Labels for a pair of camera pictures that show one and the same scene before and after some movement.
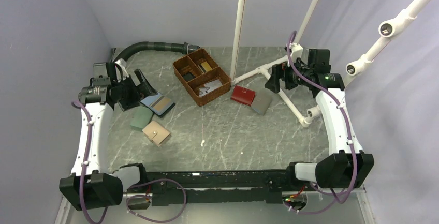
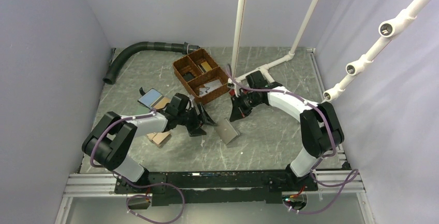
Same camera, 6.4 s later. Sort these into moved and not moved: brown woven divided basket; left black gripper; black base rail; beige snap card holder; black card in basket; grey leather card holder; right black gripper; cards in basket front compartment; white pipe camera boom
Moved: right black gripper; grey leather card holder; left black gripper
Not moved: black card in basket; beige snap card holder; white pipe camera boom; brown woven divided basket; black base rail; cards in basket front compartment
